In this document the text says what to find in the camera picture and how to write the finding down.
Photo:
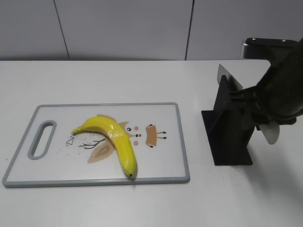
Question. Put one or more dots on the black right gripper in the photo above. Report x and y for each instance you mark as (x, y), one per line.
(278, 96)

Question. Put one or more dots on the black knife stand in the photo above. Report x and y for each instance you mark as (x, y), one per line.
(227, 138)

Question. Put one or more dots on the white grey-rimmed cutting board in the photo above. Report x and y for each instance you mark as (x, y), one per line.
(48, 155)

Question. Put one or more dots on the yellow plastic banana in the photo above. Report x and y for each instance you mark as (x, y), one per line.
(117, 136)

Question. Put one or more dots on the white-handled kitchen knife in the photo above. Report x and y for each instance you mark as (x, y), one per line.
(271, 130)

